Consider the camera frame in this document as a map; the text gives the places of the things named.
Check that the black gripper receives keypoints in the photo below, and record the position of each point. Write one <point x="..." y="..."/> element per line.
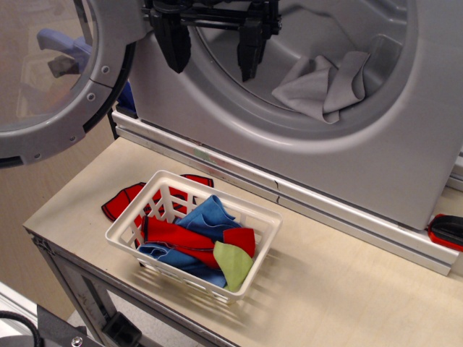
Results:
<point x="254" y="20"/>

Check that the grey cloth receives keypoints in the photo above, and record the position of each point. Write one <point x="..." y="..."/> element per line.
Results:
<point x="320" y="90"/>

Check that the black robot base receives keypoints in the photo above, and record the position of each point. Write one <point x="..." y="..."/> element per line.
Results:
<point x="50" y="331"/>

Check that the round washing machine door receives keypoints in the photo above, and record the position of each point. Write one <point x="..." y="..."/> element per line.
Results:
<point x="41" y="115"/>

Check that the grey toy washing machine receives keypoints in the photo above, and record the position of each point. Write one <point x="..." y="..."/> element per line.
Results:
<point x="391" y="153"/>

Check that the blue plastic object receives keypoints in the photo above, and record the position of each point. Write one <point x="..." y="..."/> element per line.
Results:
<point x="75" y="53"/>

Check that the blue cloth in basket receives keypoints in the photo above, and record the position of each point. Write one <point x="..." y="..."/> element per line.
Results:
<point x="209" y="214"/>

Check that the red cloth under basket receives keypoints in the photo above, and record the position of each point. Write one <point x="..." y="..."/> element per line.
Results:
<point x="117" y="204"/>

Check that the red cloth in basket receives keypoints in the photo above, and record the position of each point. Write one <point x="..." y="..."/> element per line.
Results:
<point x="197" y="245"/>

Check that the white plastic basket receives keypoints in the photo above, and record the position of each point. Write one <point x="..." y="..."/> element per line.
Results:
<point x="125" y="235"/>

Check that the green cloth in basket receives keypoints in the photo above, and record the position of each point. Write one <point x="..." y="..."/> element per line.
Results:
<point x="234" y="263"/>

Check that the metal table frame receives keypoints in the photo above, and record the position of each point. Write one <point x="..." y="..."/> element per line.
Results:
<point x="89" y="287"/>

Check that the white aluminium rail base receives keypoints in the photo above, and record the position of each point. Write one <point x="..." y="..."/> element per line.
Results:
<point x="411" y="244"/>

